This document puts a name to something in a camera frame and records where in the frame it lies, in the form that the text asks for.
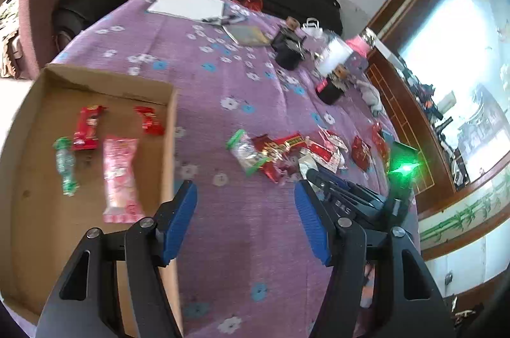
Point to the grey white cloth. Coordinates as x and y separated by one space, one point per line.
372 97

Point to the wooden framed window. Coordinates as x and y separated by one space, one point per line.
458 55

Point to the small red candy packet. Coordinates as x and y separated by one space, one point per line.
149 119

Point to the maroon armchair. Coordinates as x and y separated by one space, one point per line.
44 3

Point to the green twisted candy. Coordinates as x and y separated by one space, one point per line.
65 166

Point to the white plastic bag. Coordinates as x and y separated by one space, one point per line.
312 28

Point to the black pen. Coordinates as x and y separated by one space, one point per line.
221 19

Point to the shallow cardboard box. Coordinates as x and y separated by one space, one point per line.
40 222

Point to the wall socket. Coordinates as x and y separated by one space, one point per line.
448 277

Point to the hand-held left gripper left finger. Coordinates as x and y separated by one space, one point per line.
179 220

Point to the white red snack packet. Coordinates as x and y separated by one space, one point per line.
324 154

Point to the wooden cabinet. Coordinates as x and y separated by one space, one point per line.
394 87

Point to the white green snack packet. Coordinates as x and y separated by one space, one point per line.
306 162

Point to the patterned blanket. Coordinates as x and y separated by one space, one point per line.
8 43

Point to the pink clear snack packet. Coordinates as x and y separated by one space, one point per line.
332 138

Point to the dark red snack packet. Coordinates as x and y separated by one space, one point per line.
279 168

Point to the white paper sheet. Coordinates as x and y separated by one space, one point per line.
185 4

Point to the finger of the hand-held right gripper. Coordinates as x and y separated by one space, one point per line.
338 181
314 175

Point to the red plastic bag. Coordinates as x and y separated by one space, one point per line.
253 2

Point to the clear plastic jar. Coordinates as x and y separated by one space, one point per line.
334 53

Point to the purple floral tablecloth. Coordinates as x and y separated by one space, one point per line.
247 226

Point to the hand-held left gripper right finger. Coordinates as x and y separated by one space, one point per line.
314 224

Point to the red snack packet gold print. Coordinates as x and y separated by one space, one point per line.
289 142

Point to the red snack packet round label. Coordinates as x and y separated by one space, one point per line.
361 151

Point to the shiny red foil packet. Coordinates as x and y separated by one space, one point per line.
380 140

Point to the black cup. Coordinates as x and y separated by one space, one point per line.
287 49

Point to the brown notebook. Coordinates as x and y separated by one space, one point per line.
247 36

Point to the green-edged clear snack packet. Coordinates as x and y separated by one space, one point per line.
244 151

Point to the pink snack packet red edge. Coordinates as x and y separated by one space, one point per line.
119 178

